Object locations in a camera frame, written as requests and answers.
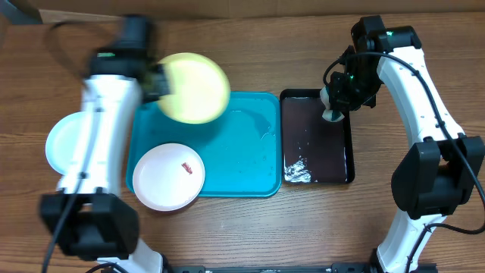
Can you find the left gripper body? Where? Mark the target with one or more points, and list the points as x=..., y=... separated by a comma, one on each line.
x=164, y=86

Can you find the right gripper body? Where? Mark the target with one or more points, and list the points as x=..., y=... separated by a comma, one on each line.
x=358, y=89

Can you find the green and yellow sponge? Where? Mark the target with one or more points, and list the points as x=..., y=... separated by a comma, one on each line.
x=329, y=114

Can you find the yellow-green plate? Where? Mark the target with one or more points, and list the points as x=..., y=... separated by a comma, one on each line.
x=198, y=89

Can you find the white pink plate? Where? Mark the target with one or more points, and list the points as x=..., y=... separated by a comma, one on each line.
x=168, y=177

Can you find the light blue plate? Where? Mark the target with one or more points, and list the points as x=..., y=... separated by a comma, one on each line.
x=61, y=142

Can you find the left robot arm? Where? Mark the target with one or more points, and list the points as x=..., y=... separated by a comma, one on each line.
x=85, y=215

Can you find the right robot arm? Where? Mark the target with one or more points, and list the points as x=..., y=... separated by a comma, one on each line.
x=440, y=170

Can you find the black water tray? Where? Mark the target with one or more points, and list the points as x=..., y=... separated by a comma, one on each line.
x=315, y=151

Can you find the teal plastic tray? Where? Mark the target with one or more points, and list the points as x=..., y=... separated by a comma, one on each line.
x=241, y=150

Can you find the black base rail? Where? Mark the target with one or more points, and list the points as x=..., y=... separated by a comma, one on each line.
x=343, y=267

